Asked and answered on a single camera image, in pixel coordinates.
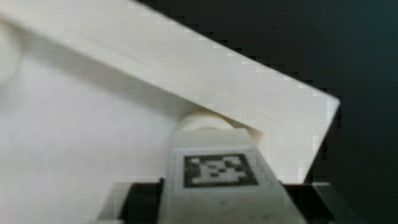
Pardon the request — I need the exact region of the white square tabletop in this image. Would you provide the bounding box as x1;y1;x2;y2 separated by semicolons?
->
0;0;339;224

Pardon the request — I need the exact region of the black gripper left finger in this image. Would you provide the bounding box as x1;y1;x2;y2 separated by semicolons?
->
94;178;167;224

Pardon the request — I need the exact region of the white table leg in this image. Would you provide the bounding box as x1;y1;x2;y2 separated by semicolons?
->
158;129;309;224

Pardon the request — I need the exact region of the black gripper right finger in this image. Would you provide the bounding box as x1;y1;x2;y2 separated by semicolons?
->
284;182;359;224

